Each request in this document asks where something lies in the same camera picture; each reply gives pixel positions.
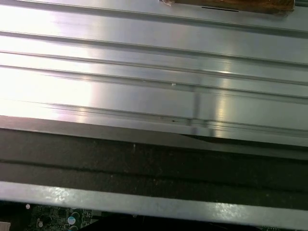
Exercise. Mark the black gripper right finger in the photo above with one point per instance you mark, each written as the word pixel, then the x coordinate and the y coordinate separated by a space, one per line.
pixel 211 227

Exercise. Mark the brown square base plate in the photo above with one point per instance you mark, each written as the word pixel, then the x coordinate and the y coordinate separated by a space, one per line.
pixel 228 4

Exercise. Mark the black PC case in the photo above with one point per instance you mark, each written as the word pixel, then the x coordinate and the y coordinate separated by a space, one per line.
pixel 144 163

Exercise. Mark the green motherboard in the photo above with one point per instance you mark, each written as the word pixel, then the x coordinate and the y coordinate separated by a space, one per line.
pixel 55 216

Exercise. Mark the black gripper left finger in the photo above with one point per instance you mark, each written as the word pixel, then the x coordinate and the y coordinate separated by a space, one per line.
pixel 134 225

